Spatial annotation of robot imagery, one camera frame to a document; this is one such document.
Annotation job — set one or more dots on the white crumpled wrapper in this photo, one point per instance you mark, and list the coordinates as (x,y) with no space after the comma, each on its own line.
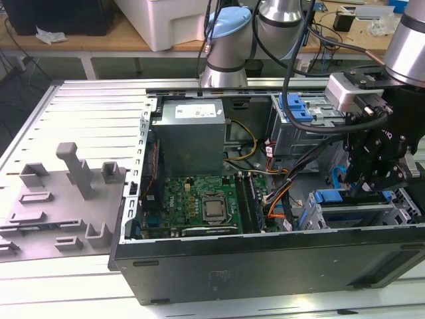
(50,36)

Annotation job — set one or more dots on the blue cardboard box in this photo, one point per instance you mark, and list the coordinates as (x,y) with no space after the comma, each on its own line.
(396,2)

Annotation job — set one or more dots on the grey plastic parts rack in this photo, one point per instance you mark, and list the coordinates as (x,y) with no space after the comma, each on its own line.
(66,216)

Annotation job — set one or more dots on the small black box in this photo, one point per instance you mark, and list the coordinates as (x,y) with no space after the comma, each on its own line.
(343,21)

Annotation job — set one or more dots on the green motherboard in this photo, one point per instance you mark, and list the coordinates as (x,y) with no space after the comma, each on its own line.
(182,196)

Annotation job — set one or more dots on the clear plastic bag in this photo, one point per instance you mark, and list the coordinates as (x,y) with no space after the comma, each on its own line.
(383,26)

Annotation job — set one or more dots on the blue plastic drive latch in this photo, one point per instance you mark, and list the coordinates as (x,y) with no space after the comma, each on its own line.
(300,115)

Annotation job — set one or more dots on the grey power supply unit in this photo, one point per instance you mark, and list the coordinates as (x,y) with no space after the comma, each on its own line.
(189,143)

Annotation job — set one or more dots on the hard disk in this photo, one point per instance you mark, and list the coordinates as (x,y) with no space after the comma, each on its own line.
(328,196)

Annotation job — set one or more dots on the black case fan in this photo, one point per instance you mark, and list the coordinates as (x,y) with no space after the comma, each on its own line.
(152,172)

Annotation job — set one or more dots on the white foam box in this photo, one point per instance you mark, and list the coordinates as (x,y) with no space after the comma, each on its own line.
(166,23)

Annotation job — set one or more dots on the silver CPU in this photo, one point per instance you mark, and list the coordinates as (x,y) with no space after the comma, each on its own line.
(214,208)

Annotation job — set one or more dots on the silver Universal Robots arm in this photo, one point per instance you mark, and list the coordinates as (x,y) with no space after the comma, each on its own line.
(232,43)

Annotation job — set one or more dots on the wooden desk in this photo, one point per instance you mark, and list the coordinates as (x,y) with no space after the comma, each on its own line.
(109,36)

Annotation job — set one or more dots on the black open PC case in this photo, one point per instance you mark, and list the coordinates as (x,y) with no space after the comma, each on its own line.
(232,266)

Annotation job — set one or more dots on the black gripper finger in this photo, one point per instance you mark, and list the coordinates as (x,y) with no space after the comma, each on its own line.
(391,176)
(363,153)

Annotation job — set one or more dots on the large black box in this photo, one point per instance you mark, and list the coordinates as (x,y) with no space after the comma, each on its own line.
(66,16)

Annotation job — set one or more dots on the pale grey flat box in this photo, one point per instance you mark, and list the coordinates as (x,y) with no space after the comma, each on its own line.
(375,12)

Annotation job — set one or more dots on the black graphics card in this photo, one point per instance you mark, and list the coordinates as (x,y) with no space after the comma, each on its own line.
(209,231)

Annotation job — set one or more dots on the grey optical drive cage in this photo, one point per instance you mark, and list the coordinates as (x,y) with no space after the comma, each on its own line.
(299,143)

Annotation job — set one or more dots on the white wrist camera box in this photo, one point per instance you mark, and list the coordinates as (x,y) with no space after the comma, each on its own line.
(338,91)

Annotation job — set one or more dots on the grey metal disk bay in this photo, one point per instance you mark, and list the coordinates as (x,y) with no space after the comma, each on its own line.
(352,209)

